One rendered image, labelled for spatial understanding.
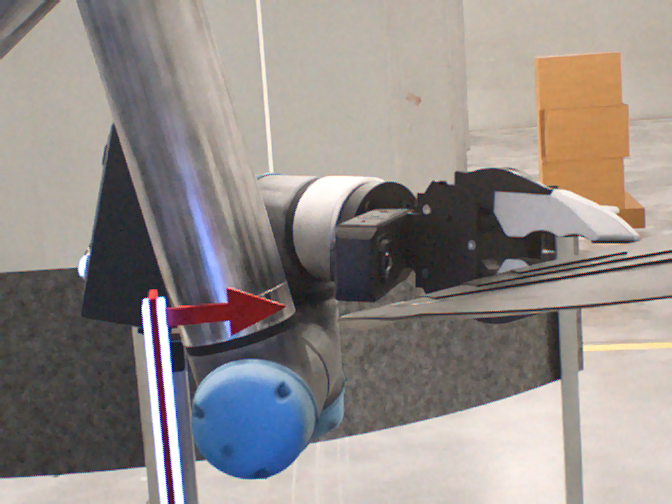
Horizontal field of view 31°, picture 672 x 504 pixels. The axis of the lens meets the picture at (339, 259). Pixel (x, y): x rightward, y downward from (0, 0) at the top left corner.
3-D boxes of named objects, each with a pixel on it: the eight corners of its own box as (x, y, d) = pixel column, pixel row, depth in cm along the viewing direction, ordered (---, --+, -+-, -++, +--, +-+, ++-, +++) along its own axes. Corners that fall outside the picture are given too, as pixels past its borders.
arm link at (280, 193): (276, 271, 97) (268, 166, 96) (374, 283, 90) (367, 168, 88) (198, 288, 92) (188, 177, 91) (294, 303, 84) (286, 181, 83)
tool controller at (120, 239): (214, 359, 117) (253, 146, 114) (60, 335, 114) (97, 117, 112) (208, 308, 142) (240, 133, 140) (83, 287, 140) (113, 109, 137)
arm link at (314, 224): (293, 176, 83) (292, 294, 84) (339, 177, 80) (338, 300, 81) (370, 175, 88) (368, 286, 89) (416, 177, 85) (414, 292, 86)
